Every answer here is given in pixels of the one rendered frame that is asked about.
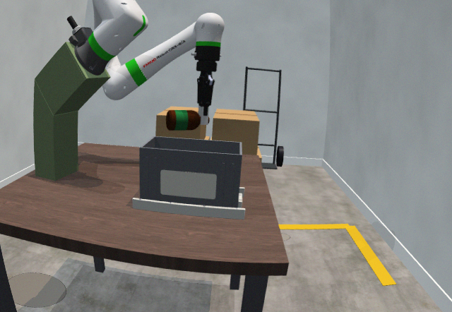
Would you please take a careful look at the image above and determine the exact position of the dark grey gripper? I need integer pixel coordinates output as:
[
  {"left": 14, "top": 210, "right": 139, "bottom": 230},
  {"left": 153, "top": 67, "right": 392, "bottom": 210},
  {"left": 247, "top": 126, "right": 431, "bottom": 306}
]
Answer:
[{"left": 196, "top": 61, "right": 217, "bottom": 125}]

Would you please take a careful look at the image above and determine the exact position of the orange bottle with green base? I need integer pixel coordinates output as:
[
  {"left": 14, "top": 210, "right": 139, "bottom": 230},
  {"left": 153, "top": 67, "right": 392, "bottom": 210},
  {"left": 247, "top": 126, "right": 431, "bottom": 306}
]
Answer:
[{"left": 166, "top": 110, "right": 201, "bottom": 131}]

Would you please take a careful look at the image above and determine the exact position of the dark grey open-top crate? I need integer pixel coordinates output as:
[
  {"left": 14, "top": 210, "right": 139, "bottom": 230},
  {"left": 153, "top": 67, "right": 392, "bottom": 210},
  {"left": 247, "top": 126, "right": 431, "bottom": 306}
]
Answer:
[{"left": 139, "top": 136, "right": 242, "bottom": 208}]

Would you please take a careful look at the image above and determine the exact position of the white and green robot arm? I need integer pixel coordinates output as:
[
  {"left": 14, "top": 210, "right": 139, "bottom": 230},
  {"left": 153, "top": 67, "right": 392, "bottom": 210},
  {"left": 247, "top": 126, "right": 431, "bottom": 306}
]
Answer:
[{"left": 67, "top": 0, "right": 225, "bottom": 100}]

